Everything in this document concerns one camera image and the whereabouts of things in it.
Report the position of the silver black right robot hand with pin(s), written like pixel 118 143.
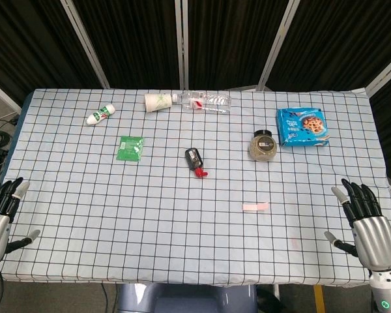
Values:
pixel 376 241

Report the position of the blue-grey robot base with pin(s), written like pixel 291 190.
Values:
pixel 185 298

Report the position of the white table leg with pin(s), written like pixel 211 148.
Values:
pixel 276 291

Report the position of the blue cookie box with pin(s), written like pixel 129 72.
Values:
pixel 302 126

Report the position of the glass jar black lid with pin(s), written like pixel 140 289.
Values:
pixel 262 146

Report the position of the white green yogurt bottle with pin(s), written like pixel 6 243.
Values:
pixel 99 114

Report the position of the green foil packet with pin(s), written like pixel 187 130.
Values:
pixel 129 148

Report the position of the checkered light blue tablecloth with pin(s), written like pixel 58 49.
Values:
pixel 182 228

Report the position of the black bottle red cap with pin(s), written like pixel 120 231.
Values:
pixel 194 158

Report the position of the white paper cup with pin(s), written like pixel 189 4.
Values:
pixel 158 102

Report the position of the clear plastic water bottle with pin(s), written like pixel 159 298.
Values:
pixel 205 101

